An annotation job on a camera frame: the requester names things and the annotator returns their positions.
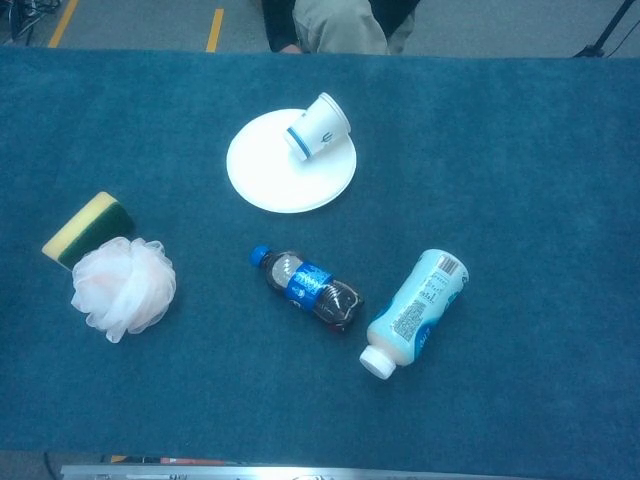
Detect aluminium profile rail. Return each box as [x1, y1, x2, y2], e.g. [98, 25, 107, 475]
[59, 463, 511, 480]

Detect pink mesh bath loofah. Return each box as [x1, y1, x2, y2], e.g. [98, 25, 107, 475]
[71, 235, 178, 344]

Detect white paper cup blue print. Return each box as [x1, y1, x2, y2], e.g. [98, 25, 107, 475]
[282, 91, 352, 162]

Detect white paper plate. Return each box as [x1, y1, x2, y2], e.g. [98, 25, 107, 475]
[225, 108, 358, 215]

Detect tangled floor cables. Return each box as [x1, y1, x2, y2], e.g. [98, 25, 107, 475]
[0, 0, 61, 44]

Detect white light-blue plastic bottle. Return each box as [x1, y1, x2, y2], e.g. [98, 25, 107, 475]
[358, 248, 470, 380]

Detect teal table cloth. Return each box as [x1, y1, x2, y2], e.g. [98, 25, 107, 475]
[0, 47, 640, 474]

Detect yellow floor tape strip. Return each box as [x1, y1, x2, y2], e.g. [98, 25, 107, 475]
[47, 0, 80, 49]
[205, 8, 225, 54]

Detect seated person khaki trousers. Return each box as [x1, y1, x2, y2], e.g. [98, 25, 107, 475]
[259, 0, 424, 56]

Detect yellow green sponge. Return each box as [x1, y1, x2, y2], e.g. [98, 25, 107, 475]
[41, 191, 136, 273]

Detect cola bottle blue label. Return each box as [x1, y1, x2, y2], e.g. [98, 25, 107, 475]
[249, 243, 366, 341]

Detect black tripod stand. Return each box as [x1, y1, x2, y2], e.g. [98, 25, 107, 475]
[573, 0, 640, 59]

